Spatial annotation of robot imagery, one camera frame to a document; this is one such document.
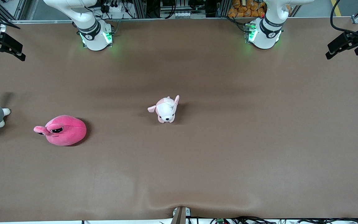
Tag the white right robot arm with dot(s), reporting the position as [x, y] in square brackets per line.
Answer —
[92, 34]

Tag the hot pink round plush toy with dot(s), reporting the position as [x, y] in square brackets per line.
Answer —
[64, 130]

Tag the metal table clamp bracket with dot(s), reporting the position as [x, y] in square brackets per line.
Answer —
[180, 215]

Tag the pale pink white plush dog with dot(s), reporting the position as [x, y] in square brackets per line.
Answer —
[166, 110]

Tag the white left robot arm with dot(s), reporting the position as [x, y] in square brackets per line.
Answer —
[267, 34]

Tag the small green circuit board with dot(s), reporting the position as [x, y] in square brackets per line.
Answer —
[220, 221]

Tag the brown table cloth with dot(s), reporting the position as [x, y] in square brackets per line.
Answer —
[179, 171]

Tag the orange snack packets pile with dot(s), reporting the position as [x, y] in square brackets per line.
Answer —
[247, 8]

